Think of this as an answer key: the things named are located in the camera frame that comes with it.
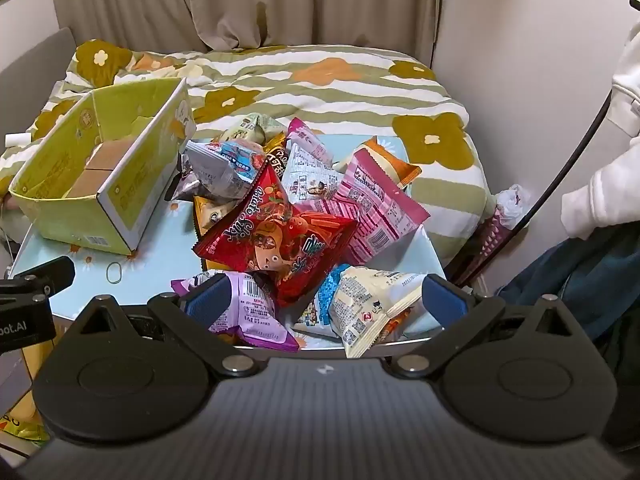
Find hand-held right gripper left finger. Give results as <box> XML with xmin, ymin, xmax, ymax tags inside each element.
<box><xmin>70</xmin><ymin>274</ymin><xmax>257</xmax><ymax>378</ymax></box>

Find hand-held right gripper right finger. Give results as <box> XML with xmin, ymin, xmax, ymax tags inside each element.
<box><xmin>389</xmin><ymin>274</ymin><xmax>581</xmax><ymax>378</ymax></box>

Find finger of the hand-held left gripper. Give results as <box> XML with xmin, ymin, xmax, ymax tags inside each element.
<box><xmin>0</xmin><ymin>256</ymin><xmax>76</xmax><ymax>305</ymax></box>

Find purple snack packet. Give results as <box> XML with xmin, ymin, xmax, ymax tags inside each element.
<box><xmin>171</xmin><ymin>270</ymin><xmax>301</xmax><ymax>352</ymax></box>

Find green cardboard box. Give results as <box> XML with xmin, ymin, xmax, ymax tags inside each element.
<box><xmin>9</xmin><ymin>78</ymin><xmax>193</xmax><ymax>256</ymax></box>

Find cream and orange snack packet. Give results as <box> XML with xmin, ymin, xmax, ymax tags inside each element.
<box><xmin>334</xmin><ymin>136</ymin><xmax>423</xmax><ymax>192</ymax></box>

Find pink patterned bin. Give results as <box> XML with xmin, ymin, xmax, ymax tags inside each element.
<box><xmin>462</xmin><ymin>205</ymin><xmax>516</xmax><ymax>286</ymax></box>

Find yellow bag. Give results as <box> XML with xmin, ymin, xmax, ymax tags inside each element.
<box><xmin>0</xmin><ymin>345</ymin><xmax>51</xmax><ymax>443</ymax></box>

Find white plastic bag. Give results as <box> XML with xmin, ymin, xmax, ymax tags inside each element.
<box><xmin>492</xmin><ymin>184</ymin><xmax>532</xmax><ymax>231</ymax></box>

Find person's blue jeans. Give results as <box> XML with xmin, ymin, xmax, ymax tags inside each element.
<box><xmin>497</xmin><ymin>237</ymin><xmax>640</xmax><ymax>346</ymax></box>

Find person's white hoodie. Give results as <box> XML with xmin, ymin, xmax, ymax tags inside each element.
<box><xmin>560</xmin><ymin>27</ymin><xmax>640</xmax><ymax>241</ymax></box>

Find grey headboard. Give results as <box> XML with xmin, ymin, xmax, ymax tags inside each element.
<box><xmin>0</xmin><ymin>27</ymin><xmax>76</xmax><ymax>146</ymax></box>

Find striped floral blanket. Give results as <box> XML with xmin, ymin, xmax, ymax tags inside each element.
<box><xmin>0</xmin><ymin>40</ymin><xmax>493</xmax><ymax>261</ymax></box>

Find beige curtain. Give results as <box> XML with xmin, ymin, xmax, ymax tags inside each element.
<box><xmin>47</xmin><ymin>0</ymin><xmax>446</xmax><ymax>68</ymax></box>

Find black cable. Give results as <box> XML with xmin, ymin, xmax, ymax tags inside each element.
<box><xmin>447</xmin><ymin>87</ymin><xmax>615</xmax><ymax>283</ymax></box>

